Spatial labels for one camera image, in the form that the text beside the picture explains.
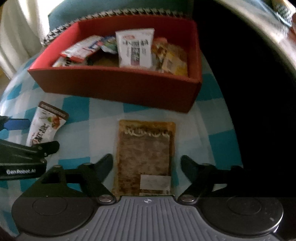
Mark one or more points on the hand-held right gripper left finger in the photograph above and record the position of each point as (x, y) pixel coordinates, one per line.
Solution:
(105, 164)

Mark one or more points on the long red white snack packet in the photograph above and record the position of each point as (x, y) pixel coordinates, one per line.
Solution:
(81, 48)

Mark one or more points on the yellow snack packet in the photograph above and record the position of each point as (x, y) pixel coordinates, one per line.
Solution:
(174, 62)

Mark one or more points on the blue white checked cloth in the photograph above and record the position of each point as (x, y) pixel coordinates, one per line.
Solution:
(92, 115)

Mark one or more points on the blue sofa cover houndstooth trim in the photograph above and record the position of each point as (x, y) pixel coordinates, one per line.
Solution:
(92, 9)

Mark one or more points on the red cardboard box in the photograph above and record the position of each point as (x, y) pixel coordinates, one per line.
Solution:
(120, 85)

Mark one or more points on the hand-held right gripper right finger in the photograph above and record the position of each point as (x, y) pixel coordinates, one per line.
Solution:
(187, 165)

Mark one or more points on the brown snack packet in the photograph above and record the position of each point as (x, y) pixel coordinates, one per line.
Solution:
(145, 157)

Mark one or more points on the small white snack packet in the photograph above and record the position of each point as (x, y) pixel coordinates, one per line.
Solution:
(44, 125)

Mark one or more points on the white snack packet orange picture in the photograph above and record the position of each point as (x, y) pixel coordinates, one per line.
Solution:
(135, 48)

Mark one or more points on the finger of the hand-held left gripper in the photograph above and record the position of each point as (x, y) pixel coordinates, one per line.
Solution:
(30, 150)
(17, 124)

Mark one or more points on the silvery colourful candy packet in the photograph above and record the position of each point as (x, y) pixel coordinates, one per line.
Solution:
(110, 44)

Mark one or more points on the white green wafer packet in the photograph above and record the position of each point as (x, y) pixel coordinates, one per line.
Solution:
(66, 62)

